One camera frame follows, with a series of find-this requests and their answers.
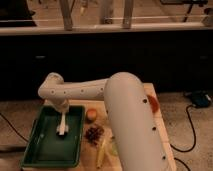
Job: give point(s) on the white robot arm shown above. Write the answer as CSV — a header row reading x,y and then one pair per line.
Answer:
x,y
137,137

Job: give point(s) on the brown pine cone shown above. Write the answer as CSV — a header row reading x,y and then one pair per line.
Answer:
x,y
93,134

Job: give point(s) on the green plastic tray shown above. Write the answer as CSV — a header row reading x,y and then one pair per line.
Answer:
x,y
46,149

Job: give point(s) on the white brush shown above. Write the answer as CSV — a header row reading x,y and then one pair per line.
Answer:
x,y
62,128

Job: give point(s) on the orange fruit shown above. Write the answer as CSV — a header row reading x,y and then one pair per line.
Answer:
x,y
91,115

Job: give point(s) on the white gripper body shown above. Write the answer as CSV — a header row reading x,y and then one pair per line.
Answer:
x,y
62,108

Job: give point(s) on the black power adapter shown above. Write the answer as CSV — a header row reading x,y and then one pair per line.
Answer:
x,y
201,100

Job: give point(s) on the yellow banana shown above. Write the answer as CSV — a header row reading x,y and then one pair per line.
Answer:
x,y
100,154

